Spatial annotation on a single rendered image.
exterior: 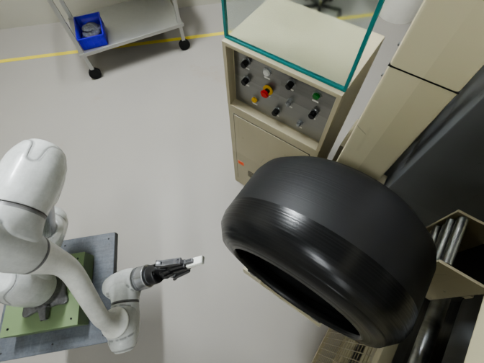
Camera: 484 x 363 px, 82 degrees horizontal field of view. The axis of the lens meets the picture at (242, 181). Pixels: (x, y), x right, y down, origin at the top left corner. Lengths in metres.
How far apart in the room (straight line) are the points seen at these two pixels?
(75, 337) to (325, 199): 1.28
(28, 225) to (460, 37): 0.91
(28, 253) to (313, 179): 0.68
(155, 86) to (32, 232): 2.42
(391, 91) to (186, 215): 1.81
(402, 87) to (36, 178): 0.83
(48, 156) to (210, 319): 1.52
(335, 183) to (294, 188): 0.09
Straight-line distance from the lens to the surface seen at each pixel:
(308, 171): 0.69
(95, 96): 3.20
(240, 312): 2.03
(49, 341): 1.64
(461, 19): 0.58
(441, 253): 1.07
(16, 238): 0.80
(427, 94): 0.66
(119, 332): 1.16
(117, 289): 1.22
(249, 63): 1.32
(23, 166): 0.82
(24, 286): 1.34
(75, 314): 1.49
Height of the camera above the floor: 2.03
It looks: 63 degrees down
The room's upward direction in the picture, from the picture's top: 3 degrees counter-clockwise
